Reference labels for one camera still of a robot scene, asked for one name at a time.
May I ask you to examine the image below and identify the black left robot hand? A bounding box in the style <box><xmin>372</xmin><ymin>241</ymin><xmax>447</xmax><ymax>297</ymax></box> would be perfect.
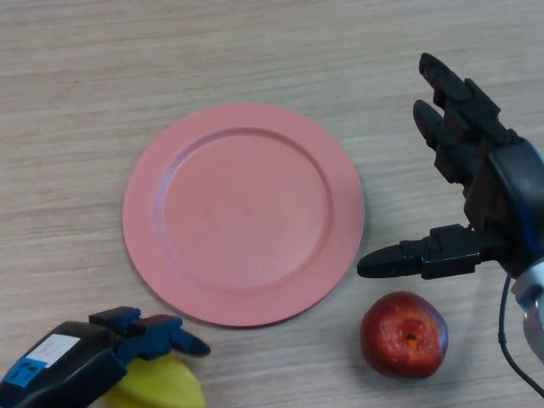
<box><xmin>0</xmin><ymin>306</ymin><xmax>212</xmax><ymax>408</ymax></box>

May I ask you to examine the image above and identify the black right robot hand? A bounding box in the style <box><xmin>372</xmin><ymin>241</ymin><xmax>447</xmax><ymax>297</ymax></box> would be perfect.
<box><xmin>356</xmin><ymin>53</ymin><xmax>544</xmax><ymax>281</ymax></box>

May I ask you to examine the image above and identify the yellow starfruit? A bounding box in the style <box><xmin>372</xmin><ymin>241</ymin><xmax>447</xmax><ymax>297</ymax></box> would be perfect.
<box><xmin>103</xmin><ymin>353</ymin><xmax>207</xmax><ymax>408</ymax></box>

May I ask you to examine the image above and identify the pink round plate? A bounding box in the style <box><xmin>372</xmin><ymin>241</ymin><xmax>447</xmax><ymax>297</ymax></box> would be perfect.
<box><xmin>122</xmin><ymin>101</ymin><xmax>366</xmax><ymax>328</ymax></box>

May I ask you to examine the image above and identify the red apple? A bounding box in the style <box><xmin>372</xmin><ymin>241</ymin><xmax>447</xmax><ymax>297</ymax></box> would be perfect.
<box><xmin>360</xmin><ymin>291</ymin><xmax>450</xmax><ymax>380</ymax></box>

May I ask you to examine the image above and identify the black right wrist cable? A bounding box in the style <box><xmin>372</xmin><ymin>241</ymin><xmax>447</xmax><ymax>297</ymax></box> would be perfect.
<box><xmin>496</xmin><ymin>274</ymin><xmax>544</xmax><ymax>394</ymax></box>

